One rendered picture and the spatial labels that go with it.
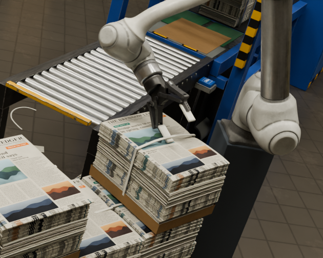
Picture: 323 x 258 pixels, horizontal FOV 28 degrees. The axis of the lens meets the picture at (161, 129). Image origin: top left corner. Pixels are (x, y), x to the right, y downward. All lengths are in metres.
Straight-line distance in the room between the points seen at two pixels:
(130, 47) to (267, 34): 0.45
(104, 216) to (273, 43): 0.80
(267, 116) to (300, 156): 2.71
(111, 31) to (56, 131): 2.24
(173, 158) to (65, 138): 2.12
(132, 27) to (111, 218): 0.64
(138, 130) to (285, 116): 0.51
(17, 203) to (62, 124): 2.63
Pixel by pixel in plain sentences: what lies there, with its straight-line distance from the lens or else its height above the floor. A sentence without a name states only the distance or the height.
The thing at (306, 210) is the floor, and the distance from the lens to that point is 4.32.
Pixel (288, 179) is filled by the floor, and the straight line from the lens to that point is 4.58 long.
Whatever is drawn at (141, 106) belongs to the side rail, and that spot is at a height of 0.80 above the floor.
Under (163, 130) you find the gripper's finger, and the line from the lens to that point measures 2.23.
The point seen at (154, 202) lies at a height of 0.93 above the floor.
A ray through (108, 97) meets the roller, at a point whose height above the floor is 0.79.
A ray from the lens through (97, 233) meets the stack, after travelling 2.10.
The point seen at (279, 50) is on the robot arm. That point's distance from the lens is 2.17.
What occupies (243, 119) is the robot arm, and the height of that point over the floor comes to 1.11.
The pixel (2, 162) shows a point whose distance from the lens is 1.90.
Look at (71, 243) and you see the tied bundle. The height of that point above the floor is 0.92.
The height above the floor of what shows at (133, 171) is 0.98.
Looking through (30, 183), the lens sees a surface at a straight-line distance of 1.84.
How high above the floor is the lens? 2.11
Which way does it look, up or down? 27 degrees down
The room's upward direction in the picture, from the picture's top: 17 degrees clockwise
